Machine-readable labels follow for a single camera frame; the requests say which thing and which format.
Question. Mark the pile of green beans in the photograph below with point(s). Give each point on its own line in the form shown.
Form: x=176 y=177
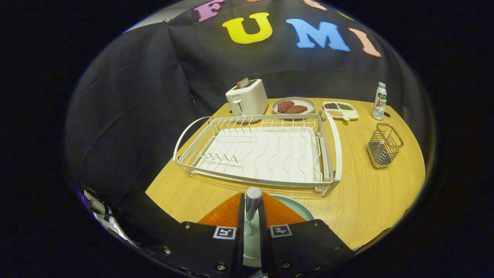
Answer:
x=345 y=106

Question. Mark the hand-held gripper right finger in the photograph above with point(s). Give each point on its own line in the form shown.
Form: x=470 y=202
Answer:
x=262 y=224

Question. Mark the red meat piece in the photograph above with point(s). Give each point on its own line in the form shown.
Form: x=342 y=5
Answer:
x=299 y=109
x=285 y=106

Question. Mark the white green label bottle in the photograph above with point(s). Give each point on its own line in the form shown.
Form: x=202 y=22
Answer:
x=379 y=104

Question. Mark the white toaster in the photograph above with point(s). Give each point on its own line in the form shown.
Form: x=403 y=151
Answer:
x=249 y=100

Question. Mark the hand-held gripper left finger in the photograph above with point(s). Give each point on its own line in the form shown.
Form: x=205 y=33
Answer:
x=240 y=216

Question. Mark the pile of yellow soybeans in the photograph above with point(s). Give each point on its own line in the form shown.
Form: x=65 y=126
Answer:
x=335 y=113

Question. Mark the pale green plate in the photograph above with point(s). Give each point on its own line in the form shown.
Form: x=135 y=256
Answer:
x=301 y=210

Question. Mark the pile of dark beans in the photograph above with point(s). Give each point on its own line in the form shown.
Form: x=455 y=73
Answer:
x=331 y=105

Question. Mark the toast slice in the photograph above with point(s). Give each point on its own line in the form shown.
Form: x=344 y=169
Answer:
x=242 y=83

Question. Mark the black backdrop cloth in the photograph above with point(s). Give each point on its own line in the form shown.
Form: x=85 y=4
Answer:
x=135 y=96

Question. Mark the white drip tray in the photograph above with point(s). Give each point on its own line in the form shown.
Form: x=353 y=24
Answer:
x=278 y=154

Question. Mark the beige round plate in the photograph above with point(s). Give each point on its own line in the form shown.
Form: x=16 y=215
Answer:
x=307 y=101

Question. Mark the white divided dish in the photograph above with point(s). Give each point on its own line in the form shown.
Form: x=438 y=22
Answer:
x=351 y=114

